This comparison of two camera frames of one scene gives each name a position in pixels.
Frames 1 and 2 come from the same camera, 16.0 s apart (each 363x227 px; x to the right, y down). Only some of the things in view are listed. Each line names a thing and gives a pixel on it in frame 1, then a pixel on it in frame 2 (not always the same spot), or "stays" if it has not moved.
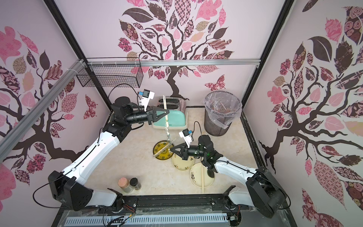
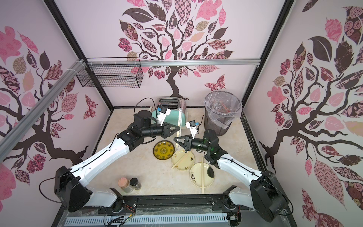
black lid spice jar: (134, 182) stays
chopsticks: (202, 179) stays
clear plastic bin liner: (224, 106) stays
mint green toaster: (177, 116) stays
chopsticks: (164, 147) -> (179, 125)
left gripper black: (152, 113) -> (167, 131)
